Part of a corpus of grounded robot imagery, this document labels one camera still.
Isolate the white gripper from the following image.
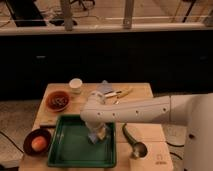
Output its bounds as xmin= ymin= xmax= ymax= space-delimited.
xmin=86 ymin=122 xmax=106 ymax=132

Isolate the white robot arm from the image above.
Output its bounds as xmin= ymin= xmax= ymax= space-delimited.
xmin=80 ymin=91 xmax=213 ymax=171

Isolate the green plastic tray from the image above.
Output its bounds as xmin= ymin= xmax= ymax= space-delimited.
xmin=47 ymin=115 xmax=116 ymax=168

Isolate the wooden table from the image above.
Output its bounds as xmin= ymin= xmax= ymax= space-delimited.
xmin=19 ymin=83 xmax=174 ymax=171

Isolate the brown bowl with contents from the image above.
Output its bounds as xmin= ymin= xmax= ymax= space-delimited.
xmin=45 ymin=91 xmax=70 ymax=112

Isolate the white paper cup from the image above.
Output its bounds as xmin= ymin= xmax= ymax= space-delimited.
xmin=69 ymin=78 xmax=83 ymax=94

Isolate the orange fruit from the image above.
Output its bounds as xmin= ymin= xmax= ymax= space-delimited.
xmin=31 ymin=136 xmax=47 ymax=151

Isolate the dark bowl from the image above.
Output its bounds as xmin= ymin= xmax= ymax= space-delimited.
xmin=23 ymin=129 xmax=52 ymax=156

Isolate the white handled knife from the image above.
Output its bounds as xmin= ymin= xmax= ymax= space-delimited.
xmin=105 ymin=91 xmax=122 ymax=98

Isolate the yellow handled utensil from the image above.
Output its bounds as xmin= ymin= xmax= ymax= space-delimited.
xmin=113 ymin=87 xmax=133 ymax=104

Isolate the green handled metal scoop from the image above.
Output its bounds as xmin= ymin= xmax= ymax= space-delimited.
xmin=122 ymin=124 xmax=148 ymax=159

